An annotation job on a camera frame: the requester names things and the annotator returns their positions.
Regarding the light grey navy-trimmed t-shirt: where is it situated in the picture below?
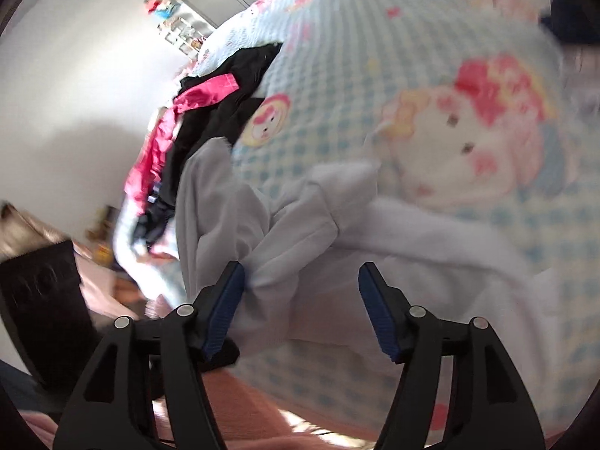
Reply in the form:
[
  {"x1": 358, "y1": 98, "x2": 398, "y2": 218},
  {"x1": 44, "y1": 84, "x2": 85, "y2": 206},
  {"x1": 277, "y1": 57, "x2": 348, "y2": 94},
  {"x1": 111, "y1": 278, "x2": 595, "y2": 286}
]
[{"x1": 175, "y1": 138, "x2": 560, "y2": 384}]

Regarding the pink garment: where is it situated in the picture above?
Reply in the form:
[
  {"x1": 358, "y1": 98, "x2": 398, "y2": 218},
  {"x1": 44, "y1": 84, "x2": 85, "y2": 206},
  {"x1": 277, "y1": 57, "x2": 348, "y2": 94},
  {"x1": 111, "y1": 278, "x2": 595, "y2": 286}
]
[{"x1": 124, "y1": 73, "x2": 239, "y2": 215}]

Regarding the black garment pile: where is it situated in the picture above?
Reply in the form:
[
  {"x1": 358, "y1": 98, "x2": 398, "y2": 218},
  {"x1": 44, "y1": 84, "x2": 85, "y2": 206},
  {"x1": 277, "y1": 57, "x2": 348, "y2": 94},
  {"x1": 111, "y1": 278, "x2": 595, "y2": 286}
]
[{"x1": 130, "y1": 43, "x2": 282, "y2": 249}]

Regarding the white shelf with trinkets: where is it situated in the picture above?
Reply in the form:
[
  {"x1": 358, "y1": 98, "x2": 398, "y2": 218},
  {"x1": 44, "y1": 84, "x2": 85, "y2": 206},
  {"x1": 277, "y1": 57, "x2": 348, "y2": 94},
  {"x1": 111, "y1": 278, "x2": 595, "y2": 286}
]
[{"x1": 157, "y1": 15, "x2": 207, "y2": 59}]

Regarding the blue checkered cartoon blanket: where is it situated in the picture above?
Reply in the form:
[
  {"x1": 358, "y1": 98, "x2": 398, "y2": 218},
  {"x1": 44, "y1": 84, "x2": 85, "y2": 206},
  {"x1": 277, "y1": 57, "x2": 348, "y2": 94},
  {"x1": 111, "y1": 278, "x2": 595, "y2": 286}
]
[{"x1": 195, "y1": 0, "x2": 599, "y2": 438}]

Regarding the red blue plush toy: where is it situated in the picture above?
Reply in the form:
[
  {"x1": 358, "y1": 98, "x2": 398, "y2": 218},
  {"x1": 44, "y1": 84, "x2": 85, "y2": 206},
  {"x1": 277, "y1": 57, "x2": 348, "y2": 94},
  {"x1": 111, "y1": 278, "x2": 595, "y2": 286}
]
[{"x1": 143, "y1": 0, "x2": 180, "y2": 20}]

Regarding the navy folded garment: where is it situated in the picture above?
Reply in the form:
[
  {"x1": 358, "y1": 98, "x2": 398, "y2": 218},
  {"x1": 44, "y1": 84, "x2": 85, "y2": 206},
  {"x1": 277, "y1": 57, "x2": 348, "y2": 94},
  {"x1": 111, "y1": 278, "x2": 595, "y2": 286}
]
[{"x1": 539, "y1": 0, "x2": 600, "y2": 47}]

